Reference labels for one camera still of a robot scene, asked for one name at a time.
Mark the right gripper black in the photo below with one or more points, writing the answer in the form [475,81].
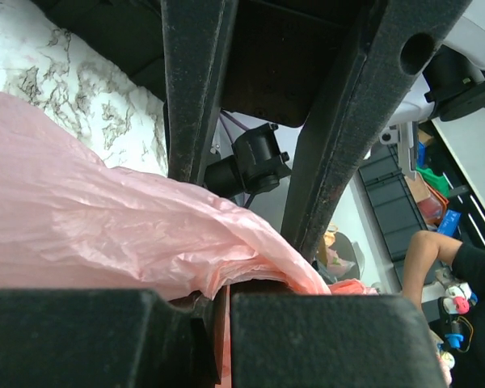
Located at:
[281,52]

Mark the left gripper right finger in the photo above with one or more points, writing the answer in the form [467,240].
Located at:
[267,288]

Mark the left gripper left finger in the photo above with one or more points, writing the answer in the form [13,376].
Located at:
[207,325]

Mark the pink plastic bag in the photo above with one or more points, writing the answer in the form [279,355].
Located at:
[67,221]

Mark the person forearm in background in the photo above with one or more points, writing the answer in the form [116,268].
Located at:
[425,248]

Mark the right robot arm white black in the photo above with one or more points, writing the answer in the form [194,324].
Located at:
[455,74]

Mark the black storage crate background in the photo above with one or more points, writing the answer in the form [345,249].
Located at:
[393,205]

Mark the black camera mount background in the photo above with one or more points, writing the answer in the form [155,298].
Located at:
[257,165]

